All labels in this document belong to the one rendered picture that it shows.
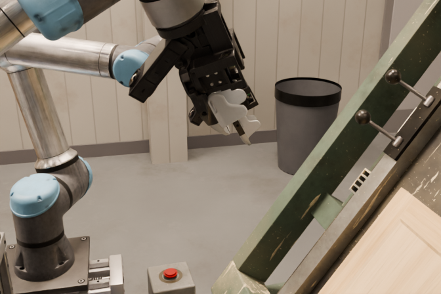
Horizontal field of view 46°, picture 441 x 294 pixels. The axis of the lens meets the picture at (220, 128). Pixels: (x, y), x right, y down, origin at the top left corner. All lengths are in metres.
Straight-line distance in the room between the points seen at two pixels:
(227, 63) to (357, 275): 0.75
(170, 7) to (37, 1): 0.15
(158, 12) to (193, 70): 0.09
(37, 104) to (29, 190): 0.22
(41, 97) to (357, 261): 0.87
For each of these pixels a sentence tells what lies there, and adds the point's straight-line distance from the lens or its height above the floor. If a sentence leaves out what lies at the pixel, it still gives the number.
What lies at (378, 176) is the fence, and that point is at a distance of 1.33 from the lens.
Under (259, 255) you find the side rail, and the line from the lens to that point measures 1.59.
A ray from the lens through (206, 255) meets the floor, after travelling 3.24.
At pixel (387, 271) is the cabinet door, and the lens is 1.24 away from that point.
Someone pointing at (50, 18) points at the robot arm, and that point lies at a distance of 0.59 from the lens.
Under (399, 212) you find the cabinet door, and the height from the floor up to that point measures 1.25.
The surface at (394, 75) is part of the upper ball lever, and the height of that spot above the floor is 1.53.
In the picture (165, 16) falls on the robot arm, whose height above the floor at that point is 1.76.
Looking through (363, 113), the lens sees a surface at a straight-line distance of 1.30.
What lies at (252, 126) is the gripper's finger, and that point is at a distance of 1.27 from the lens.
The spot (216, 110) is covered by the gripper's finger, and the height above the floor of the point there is 1.61.
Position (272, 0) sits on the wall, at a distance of 4.50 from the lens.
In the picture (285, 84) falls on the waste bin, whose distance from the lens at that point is 4.34.
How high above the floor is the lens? 1.86
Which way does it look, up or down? 21 degrees down
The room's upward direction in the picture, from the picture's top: straight up
